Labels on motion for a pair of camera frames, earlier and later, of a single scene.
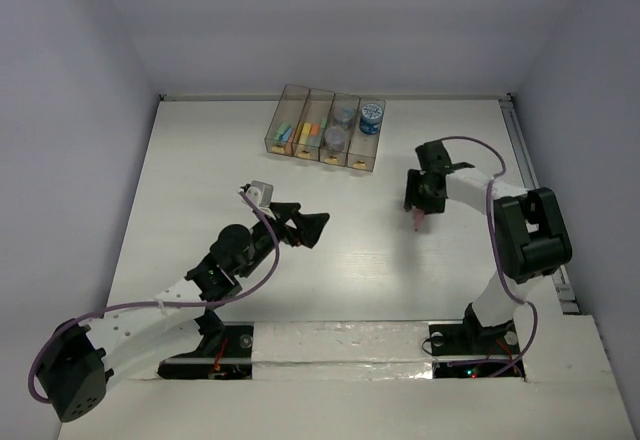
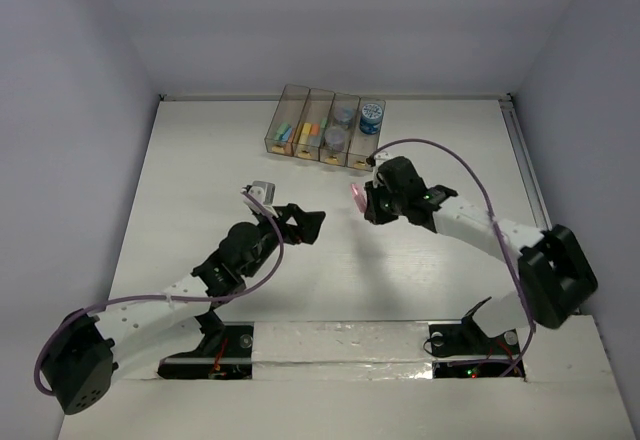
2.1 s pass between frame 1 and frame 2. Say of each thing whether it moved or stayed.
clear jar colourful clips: stayed
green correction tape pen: stayed
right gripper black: moved
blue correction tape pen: stayed
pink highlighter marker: moved
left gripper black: stayed
